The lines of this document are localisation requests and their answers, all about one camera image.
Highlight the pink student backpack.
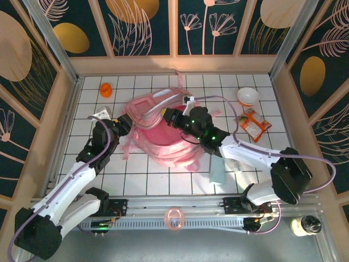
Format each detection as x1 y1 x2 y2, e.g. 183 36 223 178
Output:
121 71 222 172

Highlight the small orange cup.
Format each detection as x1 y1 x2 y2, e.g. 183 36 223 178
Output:
99 83 113 98

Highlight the orange snack packet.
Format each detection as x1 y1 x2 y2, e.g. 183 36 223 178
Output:
234 108 273 143

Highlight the black controller board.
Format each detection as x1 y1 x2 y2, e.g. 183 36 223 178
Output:
91 220 113 236
243 215 273 235

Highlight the pink tape roll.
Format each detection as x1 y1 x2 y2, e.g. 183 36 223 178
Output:
164 207 186 231

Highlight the white bottle black cap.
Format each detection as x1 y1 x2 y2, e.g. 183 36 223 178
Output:
290 215 322 237

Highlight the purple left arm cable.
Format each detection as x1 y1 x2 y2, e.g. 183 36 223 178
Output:
7 116 113 260

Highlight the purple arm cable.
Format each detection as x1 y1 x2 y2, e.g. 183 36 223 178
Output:
194 94 338 236
7 116 113 260

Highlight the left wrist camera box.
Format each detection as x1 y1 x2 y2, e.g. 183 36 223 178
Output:
94 106 113 121

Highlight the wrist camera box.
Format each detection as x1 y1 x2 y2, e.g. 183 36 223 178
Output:
94 106 113 121
182 94 197 117

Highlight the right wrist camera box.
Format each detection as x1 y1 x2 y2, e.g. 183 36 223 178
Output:
182 94 197 117

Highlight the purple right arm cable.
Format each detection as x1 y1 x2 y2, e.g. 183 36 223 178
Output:
194 94 338 236

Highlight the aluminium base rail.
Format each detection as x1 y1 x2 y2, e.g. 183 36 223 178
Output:
27 193 322 219

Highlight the aluminium frame post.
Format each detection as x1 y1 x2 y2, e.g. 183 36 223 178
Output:
268 0 328 80
21 0 82 84

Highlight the perforated metal cable duct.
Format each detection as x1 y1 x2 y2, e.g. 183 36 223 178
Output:
77 218 246 233

